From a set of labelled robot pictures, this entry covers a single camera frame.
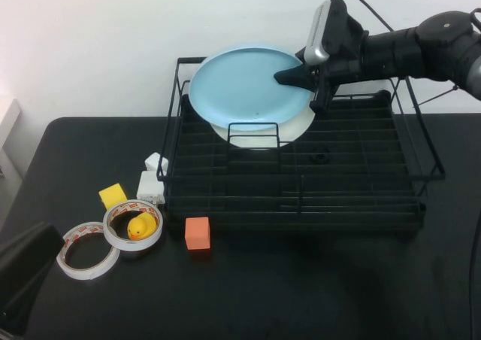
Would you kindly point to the orange cube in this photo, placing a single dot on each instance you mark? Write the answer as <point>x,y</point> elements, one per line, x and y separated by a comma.
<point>196,234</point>

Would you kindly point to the light blue plate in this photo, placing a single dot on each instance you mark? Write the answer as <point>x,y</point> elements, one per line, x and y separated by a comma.
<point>240,88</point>

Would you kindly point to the small white cube adapter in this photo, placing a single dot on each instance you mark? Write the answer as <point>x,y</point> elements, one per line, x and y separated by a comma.
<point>155,162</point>

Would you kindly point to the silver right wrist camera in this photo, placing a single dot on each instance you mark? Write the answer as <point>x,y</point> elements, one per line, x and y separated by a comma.
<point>317,35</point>

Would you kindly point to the yellow rubber duck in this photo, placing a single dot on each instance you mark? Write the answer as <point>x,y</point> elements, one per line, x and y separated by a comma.
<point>137,229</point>

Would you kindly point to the yellow foam block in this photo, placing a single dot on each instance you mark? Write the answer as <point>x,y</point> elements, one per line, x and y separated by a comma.
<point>112,195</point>

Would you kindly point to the white board edge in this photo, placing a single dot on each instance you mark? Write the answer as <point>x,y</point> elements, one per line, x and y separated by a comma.
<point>9,123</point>

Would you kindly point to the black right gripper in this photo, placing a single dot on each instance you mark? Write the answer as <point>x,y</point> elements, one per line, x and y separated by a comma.
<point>345,67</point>

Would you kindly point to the white double-sided tape roll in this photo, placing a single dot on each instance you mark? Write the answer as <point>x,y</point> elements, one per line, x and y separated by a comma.
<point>80,274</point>
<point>131,244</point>

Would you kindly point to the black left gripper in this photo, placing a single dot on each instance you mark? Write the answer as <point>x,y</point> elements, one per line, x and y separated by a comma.
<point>22,265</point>

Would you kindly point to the white flat power adapter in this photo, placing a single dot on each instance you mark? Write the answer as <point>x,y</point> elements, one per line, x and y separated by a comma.
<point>148,186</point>

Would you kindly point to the cream white plate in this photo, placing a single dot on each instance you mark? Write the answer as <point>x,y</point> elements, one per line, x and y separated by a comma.
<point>297,127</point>

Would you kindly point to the black plastic drip tray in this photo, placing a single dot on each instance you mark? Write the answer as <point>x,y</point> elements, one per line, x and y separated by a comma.
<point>376,134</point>

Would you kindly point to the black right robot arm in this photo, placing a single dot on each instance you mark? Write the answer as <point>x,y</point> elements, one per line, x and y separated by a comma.
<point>413,50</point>

